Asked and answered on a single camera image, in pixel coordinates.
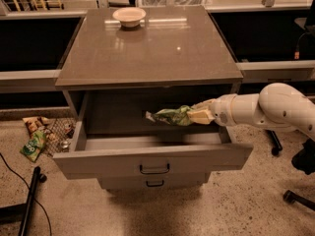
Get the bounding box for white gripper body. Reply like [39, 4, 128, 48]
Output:
[211, 93, 236, 126]

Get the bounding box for wire mesh basket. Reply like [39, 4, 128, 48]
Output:
[44, 118, 76, 157]

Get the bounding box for black drawer handle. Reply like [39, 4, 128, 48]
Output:
[139, 163, 170, 175]
[146, 180, 164, 188]

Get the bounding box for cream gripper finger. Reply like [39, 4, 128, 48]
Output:
[192, 98, 216, 109]
[187, 109, 215, 125]

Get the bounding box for soda can in basket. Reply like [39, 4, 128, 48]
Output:
[59, 140, 70, 150]

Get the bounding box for black cable on floor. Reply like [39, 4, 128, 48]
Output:
[0, 152, 53, 236]

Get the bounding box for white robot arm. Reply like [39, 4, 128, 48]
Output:
[187, 83, 315, 140]

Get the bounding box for white bowl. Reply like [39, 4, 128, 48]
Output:
[112, 7, 146, 28]

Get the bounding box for black lower drawer handle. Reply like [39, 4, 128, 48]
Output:
[146, 180, 164, 188]

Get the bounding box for brown snack bag on floor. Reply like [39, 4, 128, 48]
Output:
[23, 116, 51, 135]

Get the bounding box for open grey top drawer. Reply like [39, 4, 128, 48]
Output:
[53, 86, 253, 178]

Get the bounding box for black top drawer handle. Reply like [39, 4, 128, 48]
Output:
[139, 163, 170, 175]

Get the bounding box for green jalapeno chip bag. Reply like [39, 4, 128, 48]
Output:
[145, 105, 192, 126]

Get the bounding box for grey drawer cabinet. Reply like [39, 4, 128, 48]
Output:
[55, 6, 243, 124]

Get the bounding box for green snack bag on floor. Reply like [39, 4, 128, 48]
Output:
[20, 131, 46, 162]

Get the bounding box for grey lower drawer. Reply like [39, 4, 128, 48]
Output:
[98, 172, 210, 190]

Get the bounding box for black chair base leg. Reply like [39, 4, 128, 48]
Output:
[283, 190, 315, 211]

